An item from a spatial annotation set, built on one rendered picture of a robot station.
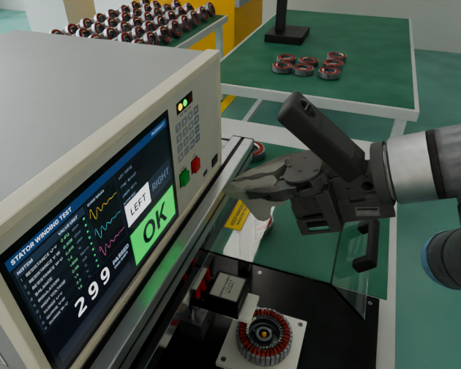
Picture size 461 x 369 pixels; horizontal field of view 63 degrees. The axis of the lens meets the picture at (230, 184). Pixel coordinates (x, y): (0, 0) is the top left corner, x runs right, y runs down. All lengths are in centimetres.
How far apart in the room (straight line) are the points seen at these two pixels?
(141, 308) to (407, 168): 33
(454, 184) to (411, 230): 199
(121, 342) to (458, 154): 39
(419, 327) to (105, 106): 174
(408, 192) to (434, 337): 156
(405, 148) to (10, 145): 38
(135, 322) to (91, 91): 27
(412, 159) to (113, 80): 36
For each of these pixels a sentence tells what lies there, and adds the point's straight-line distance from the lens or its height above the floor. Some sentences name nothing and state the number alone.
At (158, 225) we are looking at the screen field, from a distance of 51.
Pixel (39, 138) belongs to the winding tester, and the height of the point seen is 132.
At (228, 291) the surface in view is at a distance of 73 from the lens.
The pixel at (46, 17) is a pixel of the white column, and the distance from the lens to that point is 451.
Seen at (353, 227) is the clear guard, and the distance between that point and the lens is 70.
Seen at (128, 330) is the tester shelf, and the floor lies 111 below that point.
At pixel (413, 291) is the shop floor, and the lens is 209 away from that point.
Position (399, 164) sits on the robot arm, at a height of 128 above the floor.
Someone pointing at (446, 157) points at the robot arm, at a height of 130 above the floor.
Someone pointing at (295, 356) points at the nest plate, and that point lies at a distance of 83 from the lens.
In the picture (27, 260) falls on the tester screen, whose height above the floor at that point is 128.
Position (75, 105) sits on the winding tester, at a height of 132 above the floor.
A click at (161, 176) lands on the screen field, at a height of 122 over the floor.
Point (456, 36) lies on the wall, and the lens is 574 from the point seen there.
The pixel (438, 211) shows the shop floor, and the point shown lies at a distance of 263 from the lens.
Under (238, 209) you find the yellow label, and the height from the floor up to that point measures 107.
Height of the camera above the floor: 149
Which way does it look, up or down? 36 degrees down
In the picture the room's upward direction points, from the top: straight up
